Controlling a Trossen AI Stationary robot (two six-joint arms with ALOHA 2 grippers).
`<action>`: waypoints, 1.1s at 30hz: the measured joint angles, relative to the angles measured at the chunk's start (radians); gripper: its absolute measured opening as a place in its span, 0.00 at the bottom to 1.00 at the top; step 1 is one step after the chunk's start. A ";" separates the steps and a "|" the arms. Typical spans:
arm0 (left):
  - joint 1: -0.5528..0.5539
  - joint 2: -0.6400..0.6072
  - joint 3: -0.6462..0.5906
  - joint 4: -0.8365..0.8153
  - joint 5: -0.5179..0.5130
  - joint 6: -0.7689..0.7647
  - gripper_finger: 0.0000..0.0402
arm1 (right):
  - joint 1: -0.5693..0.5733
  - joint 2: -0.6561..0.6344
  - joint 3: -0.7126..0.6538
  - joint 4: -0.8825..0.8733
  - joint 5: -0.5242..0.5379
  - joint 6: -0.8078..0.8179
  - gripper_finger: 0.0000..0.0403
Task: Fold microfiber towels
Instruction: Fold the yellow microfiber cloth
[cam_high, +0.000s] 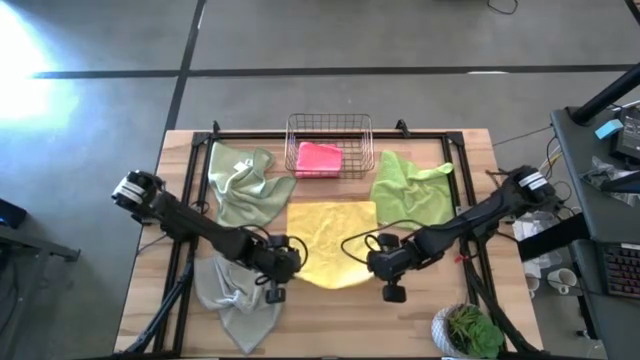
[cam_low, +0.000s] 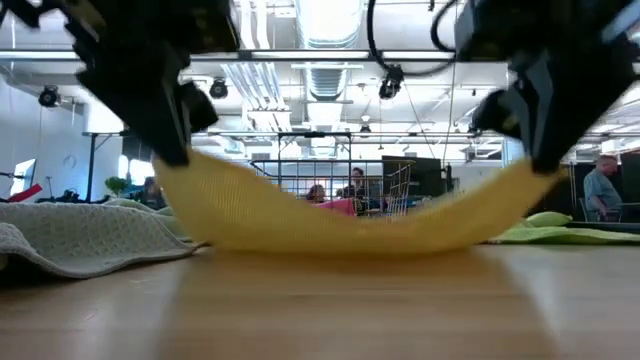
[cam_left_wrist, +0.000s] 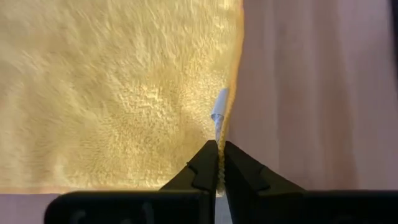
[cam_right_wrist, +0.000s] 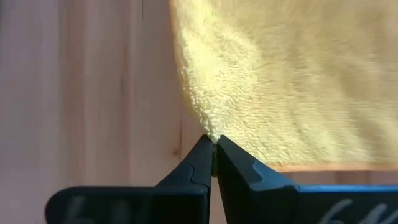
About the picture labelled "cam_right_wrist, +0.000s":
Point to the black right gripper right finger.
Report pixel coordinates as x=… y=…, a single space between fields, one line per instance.
x=248 y=193

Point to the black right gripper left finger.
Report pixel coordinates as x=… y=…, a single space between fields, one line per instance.
x=174 y=202

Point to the yellow microfiber towel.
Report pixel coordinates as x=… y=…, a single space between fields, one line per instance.
x=280 y=77

